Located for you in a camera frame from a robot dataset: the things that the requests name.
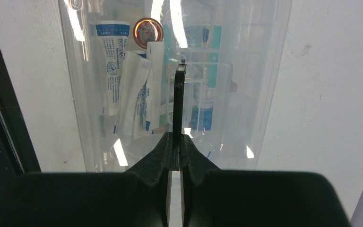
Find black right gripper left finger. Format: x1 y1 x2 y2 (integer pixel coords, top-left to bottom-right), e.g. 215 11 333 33
0 132 173 227

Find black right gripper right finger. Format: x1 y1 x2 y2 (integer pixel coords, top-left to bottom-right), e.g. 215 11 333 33
180 135 350 227

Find blue white wipe packets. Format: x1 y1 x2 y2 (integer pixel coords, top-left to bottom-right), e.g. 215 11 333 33
94 20 158 140

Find clear plastic box lid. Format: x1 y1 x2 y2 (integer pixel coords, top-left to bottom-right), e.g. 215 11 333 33
59 0 292 173

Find teal packet of supplies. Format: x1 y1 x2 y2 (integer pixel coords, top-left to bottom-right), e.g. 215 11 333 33
164 24 222 131

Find small red round cap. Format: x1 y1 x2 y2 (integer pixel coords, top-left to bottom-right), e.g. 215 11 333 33
133 17 164 44

